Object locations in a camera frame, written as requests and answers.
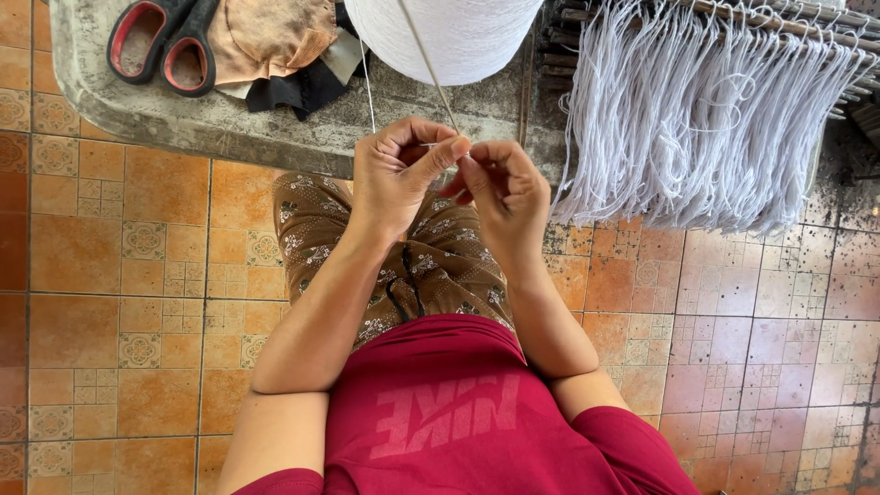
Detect person's left hand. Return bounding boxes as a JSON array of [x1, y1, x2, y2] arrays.
[[351, 117, 473, 243]]

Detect worn grey bench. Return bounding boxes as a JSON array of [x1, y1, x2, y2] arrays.
[[49, 0, 573, 185]]

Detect thin white thread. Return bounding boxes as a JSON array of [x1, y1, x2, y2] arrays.
[[358, 38, 378, 136]]

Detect brown patterned trousers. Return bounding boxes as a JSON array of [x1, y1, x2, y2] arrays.
[[272, 172, 517, 353]]

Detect red shirt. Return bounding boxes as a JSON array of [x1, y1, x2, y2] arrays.
[[230, 313, 702, 495]]

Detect pale grey cloth piece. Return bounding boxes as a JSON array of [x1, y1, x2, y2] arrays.
[[318, 27, 366, 86]]

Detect black scissors with red handles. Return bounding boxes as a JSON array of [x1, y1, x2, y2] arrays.
[[106, 0, 221, 99]]

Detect black cloth piece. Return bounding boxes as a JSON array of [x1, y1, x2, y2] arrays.
[[244, 3, 373, 122]]

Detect dark wooden stick rack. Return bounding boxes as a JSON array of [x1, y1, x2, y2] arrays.
[[535, 0, 880, 149]]

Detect large white yarn cone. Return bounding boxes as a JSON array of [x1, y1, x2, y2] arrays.
[[343, 0, 546, 88]]

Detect bundle of white hanging strings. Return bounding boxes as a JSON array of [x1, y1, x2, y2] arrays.
[[550, 0, 880, 239]]

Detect person's right hand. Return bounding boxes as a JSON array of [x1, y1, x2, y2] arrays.
[[439, 140, 552, 275]]

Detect thin metal rod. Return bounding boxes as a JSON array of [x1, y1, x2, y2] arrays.
[[397, 0, 462, 136]]

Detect orange cloth piece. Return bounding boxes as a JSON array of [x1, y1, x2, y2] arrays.
[[205, 0, 340, 88]]

